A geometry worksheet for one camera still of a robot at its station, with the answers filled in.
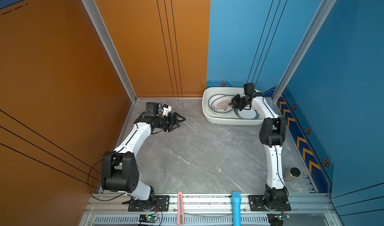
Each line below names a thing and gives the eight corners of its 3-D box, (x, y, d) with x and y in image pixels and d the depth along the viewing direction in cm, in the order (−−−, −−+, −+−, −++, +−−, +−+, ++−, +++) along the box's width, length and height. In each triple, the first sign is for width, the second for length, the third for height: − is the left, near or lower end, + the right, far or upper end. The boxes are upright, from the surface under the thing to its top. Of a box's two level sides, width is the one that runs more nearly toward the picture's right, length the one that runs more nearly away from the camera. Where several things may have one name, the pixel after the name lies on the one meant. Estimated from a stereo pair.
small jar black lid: (281, 180, 82) (290, 174, 74) (282, 172, 85) (291, 165, 77) (290, 184, 81) (300, 178, 73) (290, 175, 84) (300, 169, 76)
